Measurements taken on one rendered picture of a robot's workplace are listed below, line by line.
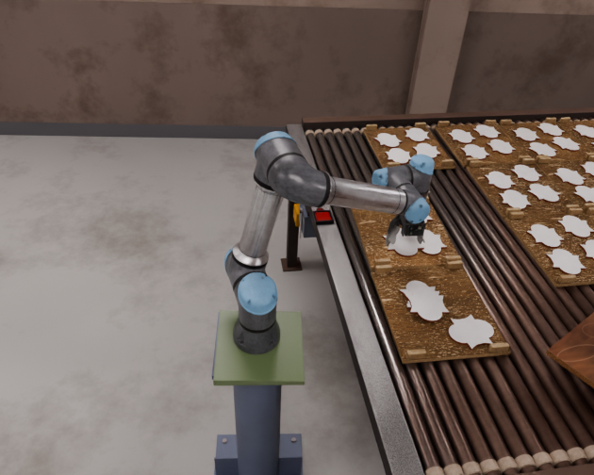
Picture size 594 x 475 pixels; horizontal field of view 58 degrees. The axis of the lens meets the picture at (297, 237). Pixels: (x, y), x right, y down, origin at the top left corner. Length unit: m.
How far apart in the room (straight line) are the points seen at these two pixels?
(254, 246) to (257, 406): 0.60
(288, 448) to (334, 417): 0.27
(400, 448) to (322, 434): 1.10
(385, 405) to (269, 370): 0.36
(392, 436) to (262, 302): 0.51
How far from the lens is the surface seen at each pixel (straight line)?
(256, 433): 2.05
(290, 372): 1.68
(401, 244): 1.90
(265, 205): 1.51
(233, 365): 1.69
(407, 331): 1.78
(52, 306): 3.33
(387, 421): 1.59
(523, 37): 4.79
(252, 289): 1.58
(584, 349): 1.79
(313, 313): 3.07
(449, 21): 4.40
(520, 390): 1.77
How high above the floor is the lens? 2.23
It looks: 38 degrees down
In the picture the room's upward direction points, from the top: 3 degrees clockwise
